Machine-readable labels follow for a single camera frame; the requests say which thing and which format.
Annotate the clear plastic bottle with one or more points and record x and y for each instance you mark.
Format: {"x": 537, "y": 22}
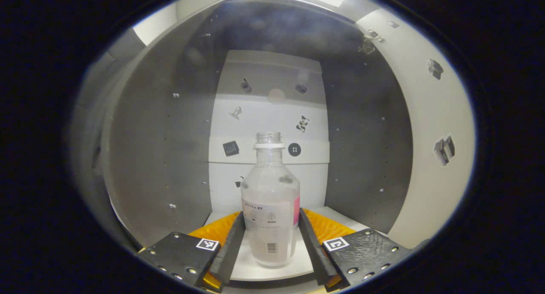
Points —
{"x": 270, "y": 200}

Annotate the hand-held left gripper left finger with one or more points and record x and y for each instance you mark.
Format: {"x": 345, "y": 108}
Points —
{"x": 230, "y": 251}

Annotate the grey cabinet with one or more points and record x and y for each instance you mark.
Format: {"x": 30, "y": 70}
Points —
{"x": 149, "y": 158}

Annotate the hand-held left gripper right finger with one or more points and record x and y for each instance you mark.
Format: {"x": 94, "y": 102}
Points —
{"x": 315, "y": 249}

